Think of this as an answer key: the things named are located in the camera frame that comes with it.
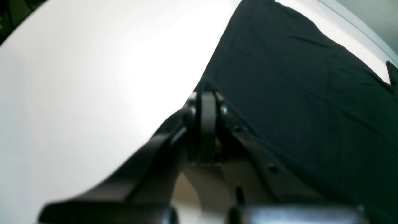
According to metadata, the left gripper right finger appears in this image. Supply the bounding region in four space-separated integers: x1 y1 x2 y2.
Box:
218 106 370 224

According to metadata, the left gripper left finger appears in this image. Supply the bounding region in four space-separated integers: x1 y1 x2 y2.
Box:
38 106 195 224

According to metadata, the black T-shirt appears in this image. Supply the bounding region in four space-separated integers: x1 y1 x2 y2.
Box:
196 0 398 224

